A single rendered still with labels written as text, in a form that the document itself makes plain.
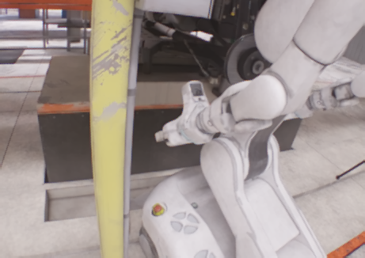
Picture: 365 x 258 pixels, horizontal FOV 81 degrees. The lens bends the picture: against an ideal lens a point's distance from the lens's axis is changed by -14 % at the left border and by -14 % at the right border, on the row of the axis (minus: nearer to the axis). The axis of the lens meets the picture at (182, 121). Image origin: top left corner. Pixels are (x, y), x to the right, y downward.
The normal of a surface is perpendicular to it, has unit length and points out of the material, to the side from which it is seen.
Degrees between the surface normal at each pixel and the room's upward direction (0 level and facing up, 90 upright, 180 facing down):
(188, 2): 90
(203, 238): 39
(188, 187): 70
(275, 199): 23
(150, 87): 90
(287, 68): 98
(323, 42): 107
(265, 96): 87
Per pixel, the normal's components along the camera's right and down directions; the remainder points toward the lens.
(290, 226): 0.35, -0.63
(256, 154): 0.54, -0.05
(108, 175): 0.38, 0.48
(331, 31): -0.45, 0.58
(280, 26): -0.83, 0.14
